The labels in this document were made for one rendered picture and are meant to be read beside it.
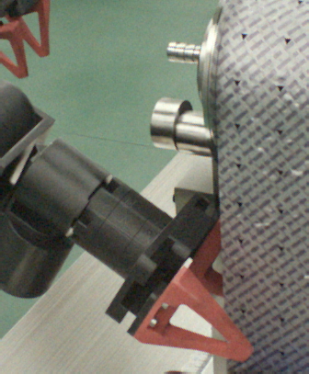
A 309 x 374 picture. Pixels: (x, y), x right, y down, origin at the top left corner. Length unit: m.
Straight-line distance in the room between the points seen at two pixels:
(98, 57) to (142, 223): 3.43
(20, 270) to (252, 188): 0.20
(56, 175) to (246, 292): 0.16
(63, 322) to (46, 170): 0.36
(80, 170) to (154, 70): 3.26
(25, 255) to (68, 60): 3.39
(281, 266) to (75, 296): 0.44
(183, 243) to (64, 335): 0.36
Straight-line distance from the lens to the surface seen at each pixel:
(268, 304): 0.78
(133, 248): 0.77
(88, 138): 3.56
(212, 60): 0.71
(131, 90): 3.88
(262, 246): 0.76
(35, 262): 0.83
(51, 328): 1.12
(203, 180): 0.86
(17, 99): 0.82
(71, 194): 0.78
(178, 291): 0.74
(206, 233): 0.79
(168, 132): 0.84
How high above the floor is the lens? 1.55
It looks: 27 degrees down
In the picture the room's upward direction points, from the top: 4 degrees counter-clockwise
